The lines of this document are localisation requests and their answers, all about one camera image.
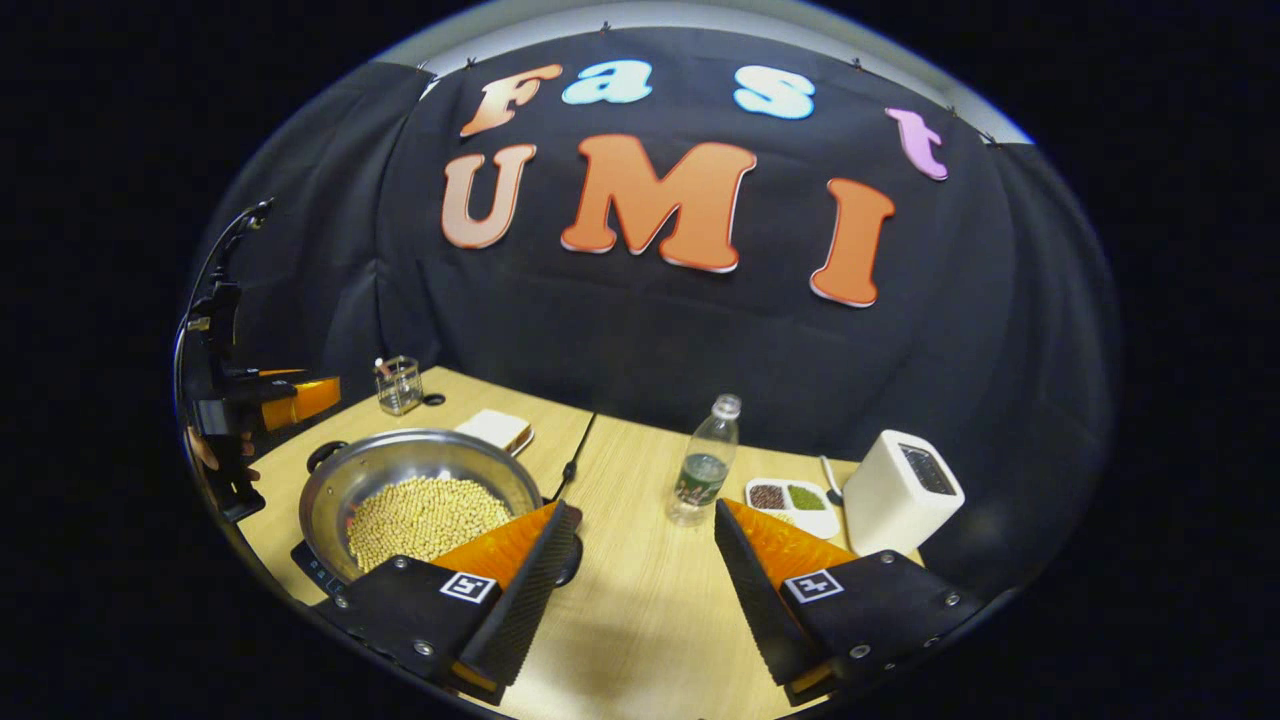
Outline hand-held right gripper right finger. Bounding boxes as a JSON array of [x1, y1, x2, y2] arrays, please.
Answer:
[[714, 498, 986, 706]]

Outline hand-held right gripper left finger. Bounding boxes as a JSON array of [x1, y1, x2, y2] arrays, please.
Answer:
[[330, 500, 583, 701]]

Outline stainless steel pot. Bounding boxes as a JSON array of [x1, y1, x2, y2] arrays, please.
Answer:
[[298, 428, 583, 591]]

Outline pile of yellow soybeans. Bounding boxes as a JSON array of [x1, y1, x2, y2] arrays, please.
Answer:
[[345, 475, 513, 573]]

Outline black induction cooktop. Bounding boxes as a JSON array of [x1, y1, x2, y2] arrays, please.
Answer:
[[290, 540, 351, 601]]

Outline white divided bean dish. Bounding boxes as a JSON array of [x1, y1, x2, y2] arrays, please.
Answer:
[[745, 477, 841, 541]]

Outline clear plastic water bottle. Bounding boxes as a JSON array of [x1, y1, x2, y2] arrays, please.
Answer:
[[667, 394, 743, 528]]

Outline white toaster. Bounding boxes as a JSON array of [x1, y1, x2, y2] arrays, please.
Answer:
[[842, 430, 966, 558]]

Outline toy sandwich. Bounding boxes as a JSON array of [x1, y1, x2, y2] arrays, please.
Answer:
[[455, 408, 534, 458]]

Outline black backdrop cloth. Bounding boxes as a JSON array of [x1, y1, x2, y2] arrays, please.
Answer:
[[180, 25, 1121, 601]]

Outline small metal wire basket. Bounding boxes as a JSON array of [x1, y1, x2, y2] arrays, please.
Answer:
[[374, 356, 424, 417]]

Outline black power cable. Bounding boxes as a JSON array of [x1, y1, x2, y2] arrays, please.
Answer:
[[545, 412, 599, 506]]

